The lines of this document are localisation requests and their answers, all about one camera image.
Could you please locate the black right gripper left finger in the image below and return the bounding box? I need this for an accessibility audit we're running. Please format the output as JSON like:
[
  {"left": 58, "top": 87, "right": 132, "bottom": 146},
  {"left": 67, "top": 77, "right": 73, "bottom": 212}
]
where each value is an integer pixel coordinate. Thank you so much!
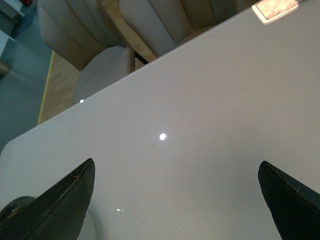
[{"left": 0, "top": 158, "right": 96, "bottom": 240}]

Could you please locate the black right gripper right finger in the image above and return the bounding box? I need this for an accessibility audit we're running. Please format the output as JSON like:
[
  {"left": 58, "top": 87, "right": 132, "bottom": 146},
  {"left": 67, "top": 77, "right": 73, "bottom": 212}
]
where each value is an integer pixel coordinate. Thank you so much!
[{"left": 258, "top": 161, "right": 320, "bottom": 240}]

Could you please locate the beige chair on left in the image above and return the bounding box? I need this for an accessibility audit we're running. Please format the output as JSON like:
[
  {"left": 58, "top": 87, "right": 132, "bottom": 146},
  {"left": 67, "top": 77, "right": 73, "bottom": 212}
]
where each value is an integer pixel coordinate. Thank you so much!
[{"left": 37, "top": 0, "right": 135, "bottom": 104}]

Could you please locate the beige chair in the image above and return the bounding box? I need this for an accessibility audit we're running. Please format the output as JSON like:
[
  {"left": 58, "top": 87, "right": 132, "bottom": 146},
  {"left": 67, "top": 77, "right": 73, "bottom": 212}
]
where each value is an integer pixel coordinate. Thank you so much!
[
  {"left": 119, "top": 0, "right": 244, "bottom": 57},
  {"left": 37, "top": 0, "right": 135, "bottom": 104}
]

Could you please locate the beige chair on right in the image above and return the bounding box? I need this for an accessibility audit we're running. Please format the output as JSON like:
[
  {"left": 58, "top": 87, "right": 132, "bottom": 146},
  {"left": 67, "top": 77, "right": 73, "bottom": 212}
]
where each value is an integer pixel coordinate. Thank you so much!
[{"left": 119, "top": 0, "right": 244, "bottom": 57}]

